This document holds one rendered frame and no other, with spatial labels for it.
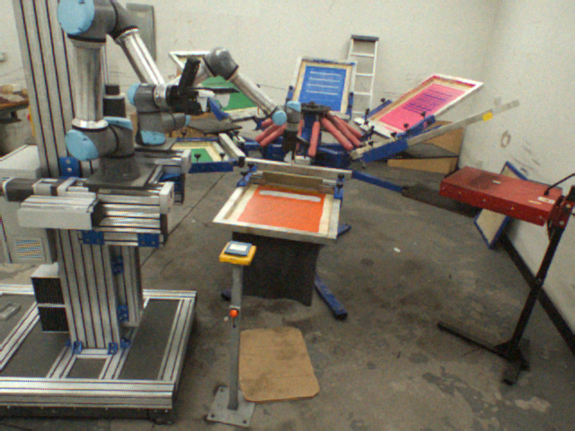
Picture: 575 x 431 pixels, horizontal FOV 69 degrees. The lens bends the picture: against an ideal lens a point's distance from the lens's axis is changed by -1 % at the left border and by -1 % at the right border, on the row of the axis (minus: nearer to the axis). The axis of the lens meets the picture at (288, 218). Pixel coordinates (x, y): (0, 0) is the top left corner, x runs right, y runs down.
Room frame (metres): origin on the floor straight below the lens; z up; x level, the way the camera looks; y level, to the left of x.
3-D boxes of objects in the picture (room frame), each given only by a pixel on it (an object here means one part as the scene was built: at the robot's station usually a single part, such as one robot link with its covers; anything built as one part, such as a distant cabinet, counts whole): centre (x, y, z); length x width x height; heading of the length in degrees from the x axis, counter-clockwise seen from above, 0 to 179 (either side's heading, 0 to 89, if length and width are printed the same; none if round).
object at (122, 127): (1.58, 0.69, 1.42); 0.13 x 0.12 x 0.14; 161
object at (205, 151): (2.83, 0.73, 1.05); 1.08 x 0.61 x 0.23; 113
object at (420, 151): (3.46, -0.71, 0.91); 1.34 x 0.40 x 0.08; 113
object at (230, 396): (1.59, 0.21, 0.48); 0.22 x 0.22 x 0.96; 83
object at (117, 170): (1.59, 0.69, 1.31); 0.15 x 0.15 x 0.10
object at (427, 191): (2.79, -0.64, 0.91); 1.34 x 0.40 x 0.08; 53
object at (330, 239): (2.14, 0.02, 0.97); 0.79 x 0.58 x 0.04; 173
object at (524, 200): (2.34, -1.24, 1.06); 0.61 x 0.46 x 0.12; 53
